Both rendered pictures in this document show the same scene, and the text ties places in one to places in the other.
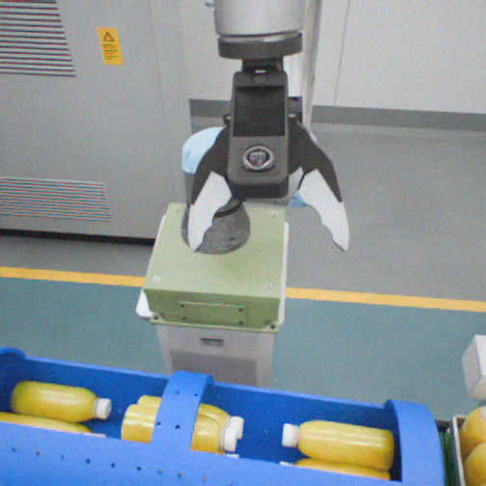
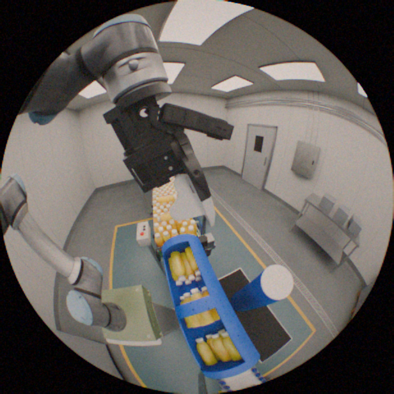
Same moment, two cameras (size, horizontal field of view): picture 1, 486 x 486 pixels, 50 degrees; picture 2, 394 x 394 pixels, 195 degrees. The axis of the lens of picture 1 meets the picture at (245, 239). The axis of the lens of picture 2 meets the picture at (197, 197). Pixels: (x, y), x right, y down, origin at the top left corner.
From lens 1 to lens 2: 52 cm
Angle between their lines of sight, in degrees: 83
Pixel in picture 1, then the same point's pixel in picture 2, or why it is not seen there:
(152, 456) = (218, 304)
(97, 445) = (226, 321)
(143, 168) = (86, 351)
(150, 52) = not seen: outside the picture
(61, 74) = not seen: outside the picture
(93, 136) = not seen: outside the picture
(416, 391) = (135, 276)
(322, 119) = (57, 293)
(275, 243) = (114, 291)
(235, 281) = (137, 304)
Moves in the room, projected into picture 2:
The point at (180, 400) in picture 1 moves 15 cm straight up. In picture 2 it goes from (196, 306) to (196, 303)
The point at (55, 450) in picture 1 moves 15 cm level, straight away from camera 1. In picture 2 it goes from (235, 331) to (224, 358)
